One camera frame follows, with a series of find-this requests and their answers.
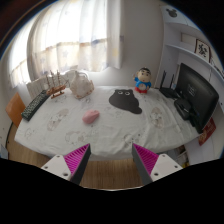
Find white conch shell ornament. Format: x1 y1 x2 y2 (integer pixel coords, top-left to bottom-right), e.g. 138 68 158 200
70 71 94 99

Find orange wooden chair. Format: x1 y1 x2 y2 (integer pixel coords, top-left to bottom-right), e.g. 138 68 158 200
6 92 25 127

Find white wall shelf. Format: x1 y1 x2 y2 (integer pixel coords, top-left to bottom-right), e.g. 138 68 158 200
154 5 224 112

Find black cat mouse pad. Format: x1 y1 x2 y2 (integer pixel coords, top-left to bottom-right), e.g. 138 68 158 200
109 89 142 114

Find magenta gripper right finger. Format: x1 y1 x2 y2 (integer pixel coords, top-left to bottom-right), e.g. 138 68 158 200
132 144 182 185

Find pink computer mouse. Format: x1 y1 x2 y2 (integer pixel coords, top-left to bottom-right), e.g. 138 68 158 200
82 110 99 124

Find red booklet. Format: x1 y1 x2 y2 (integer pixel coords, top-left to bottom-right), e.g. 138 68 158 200
198 119 216 145

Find cartoon boy figurine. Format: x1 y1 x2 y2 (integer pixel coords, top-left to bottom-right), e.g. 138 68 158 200
133 67 151 94

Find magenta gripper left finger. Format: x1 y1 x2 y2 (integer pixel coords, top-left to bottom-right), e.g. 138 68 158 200
42 144 91 185

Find framed calligraphy picture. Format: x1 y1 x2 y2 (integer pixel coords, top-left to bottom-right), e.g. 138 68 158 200
195 39 211 62

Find white sheer curtain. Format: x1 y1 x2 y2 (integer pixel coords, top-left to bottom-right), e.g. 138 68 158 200
8 0 124 88

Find black computer monitor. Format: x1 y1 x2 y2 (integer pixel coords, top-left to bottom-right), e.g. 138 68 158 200
174 63 219 134

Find black wifi router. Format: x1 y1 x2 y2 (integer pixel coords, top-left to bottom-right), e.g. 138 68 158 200
159 72 179 98

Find black keyboard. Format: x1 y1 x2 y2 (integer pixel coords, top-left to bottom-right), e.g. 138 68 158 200
21 90 49 121

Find wooden ship model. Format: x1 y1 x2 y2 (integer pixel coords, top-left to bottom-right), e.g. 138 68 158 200
46 71 66 98

